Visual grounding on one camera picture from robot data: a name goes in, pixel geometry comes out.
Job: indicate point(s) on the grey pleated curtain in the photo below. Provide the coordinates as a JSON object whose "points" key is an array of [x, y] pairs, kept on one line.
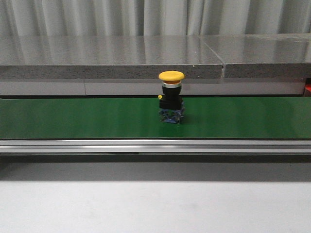
{"points": [[153, 17]]}

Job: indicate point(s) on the aluminium conveyor side rail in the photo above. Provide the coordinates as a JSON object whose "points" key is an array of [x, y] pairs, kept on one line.
{"points": [[157, 146]]}

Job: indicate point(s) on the red object at right edge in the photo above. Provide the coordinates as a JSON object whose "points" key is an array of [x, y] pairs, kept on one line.
{"points": [[307, 90]]}

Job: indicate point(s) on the grey stone counter slab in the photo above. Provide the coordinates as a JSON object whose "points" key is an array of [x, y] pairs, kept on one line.
{"points": [[264, 65]]}

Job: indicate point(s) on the green conveyor belt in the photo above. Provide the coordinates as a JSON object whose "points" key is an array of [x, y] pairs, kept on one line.
{"points": [[205, 117]]}

